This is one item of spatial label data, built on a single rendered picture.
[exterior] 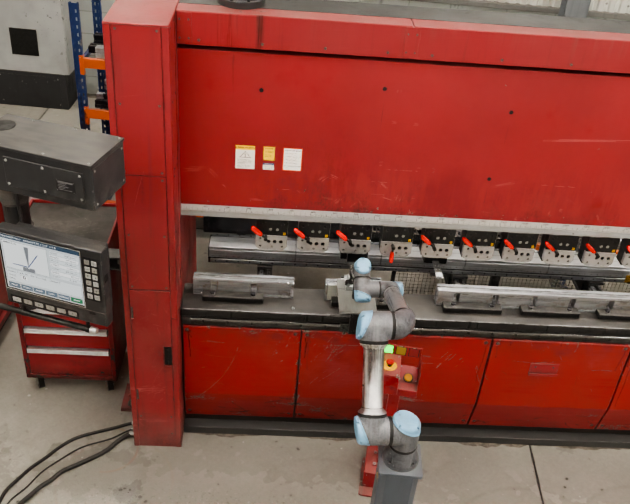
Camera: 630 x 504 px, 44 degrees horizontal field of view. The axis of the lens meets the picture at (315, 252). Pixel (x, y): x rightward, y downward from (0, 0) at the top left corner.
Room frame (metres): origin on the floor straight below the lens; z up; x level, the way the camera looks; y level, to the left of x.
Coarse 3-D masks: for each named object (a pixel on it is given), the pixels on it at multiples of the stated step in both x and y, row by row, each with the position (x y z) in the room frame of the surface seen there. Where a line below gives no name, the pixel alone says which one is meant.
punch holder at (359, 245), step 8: (344, 224) 3.14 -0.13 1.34; (352, 224) 3.14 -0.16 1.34; (360, 224) 3.15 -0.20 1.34; (344, 232) 3.14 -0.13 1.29; (352, 232) 3.14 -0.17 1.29; (360, 232) 3.15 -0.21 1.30; (368, 232) 3.15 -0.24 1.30; (352, 240) 3.14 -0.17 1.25; (360, 240) 3.14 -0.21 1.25; (368, 240) 3.15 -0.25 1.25; (344, 248) 3.14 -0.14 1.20; (352, 248) 3.14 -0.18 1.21; (360, 248) 3.14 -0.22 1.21; (368, 248) 3.15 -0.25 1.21
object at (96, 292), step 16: (0, 224) 2.49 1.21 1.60; (16, 224) 2.54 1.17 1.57; (32, 240) 2.43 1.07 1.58; (48, 240) 2.41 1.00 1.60; (64, 240) 2.42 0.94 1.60; (80, 240) 2.43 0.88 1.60; (96, 240) 2.48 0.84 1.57; (0, 256) 2.47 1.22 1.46; (80, 256) 2.38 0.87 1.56; (96, 256) 2.36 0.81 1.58; (96, 272) 2.36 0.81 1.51; (16, 288) 2.46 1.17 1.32; (96, 288) 2.37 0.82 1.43; (32, 304) 2.44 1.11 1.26; (48, 304) 2.42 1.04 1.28; (64, 304) 2.40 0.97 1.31; (96, 304) 2.37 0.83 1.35; (112, 304) 2.46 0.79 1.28; (96, 320) 2.37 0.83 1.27; (112, 320) 2.40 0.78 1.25
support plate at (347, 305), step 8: (344, 280) 3.16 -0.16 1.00; (344, 288) 3.09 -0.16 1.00; (344, 296) 3.03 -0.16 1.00; (344, 304) 2.96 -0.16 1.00; (352, 304) 2.97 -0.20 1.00; (360, 304) 2.97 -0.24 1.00; (368, 304) 2.98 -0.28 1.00; (344, 312) 2.90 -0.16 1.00; (352, 312) 2.91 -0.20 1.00; (360, 312) 2.91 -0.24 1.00
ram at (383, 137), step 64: (192, 64) 3.09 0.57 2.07; (256, 64) 3.11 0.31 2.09; (320, 64) 3.13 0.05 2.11; (384, 64) 3.15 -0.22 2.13; (448, 64) 3.18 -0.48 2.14; (192, 128) 3.09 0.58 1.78; (256, 128) 3.11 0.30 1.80; (320, 128) 3.13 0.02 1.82; (384, 128) 3.15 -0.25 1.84; (448, 128) 3.17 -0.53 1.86; (512, 128) 3.19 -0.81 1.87; (576, 128) 3.21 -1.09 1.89; (192, 192) 3.09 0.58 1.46; (256, 192) 3.11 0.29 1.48; (320, 192) 3.13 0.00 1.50; (384, 192) 3.15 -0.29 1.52; (448, 192) 3.17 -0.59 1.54; (512, 192) 3.20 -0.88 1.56; (576, 192) 3.22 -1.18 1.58
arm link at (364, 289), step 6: (360, 276) 2.87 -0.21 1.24; (366, 276) 2.87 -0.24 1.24; (354, 282) 2.86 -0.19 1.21; (360, 282) 2.84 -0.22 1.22; (366, 282) 2.85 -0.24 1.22; (372, 282) 2.86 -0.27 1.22; (378, 282) 2.86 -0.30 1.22; (354, 288) 2.84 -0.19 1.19; (360, 288) 2.82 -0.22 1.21; (366, 288) 2.82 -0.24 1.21; (372, 288) 2.83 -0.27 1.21; (378, 288) 2.83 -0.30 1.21; (354, 294) 2.83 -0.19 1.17; (360, 294) 2.80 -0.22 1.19; (366, 294) 2.80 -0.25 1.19; (372, 294) 2.82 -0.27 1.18; (378, 294) 2.82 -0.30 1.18; (360, 300) 2.79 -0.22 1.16; (366, 300) 2.80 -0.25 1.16
